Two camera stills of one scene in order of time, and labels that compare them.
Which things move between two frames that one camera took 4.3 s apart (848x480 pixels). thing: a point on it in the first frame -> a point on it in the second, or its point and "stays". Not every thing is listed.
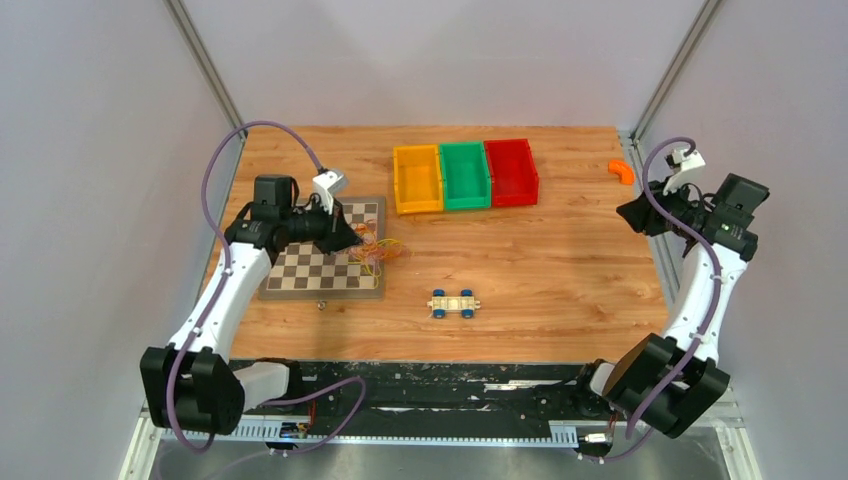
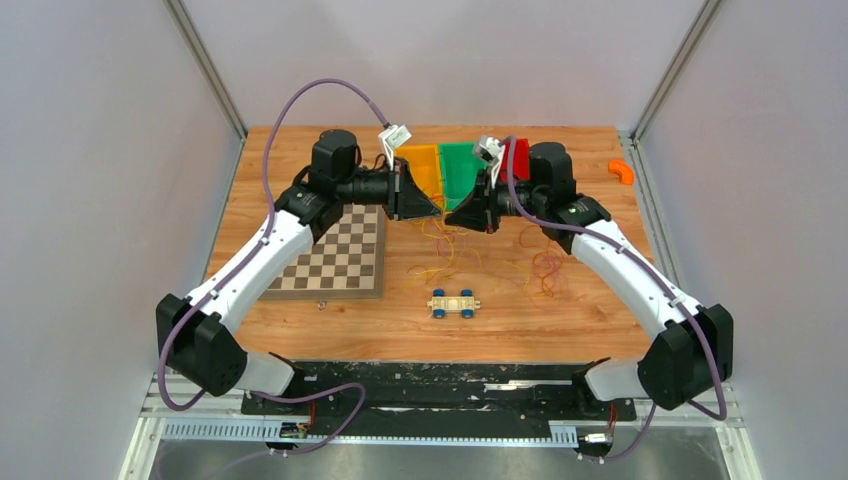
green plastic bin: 467,182 stays
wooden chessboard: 303,271 stays
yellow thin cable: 379,246 -> 467,250
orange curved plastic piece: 625,172 stays
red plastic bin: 514,172 stays
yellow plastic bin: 418,178 stays
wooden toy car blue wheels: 440,303 stays
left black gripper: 338,234 -> 405,199
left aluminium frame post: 200,54 stays
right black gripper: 641,215 -> 480,211
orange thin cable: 371,248 -> 534,260
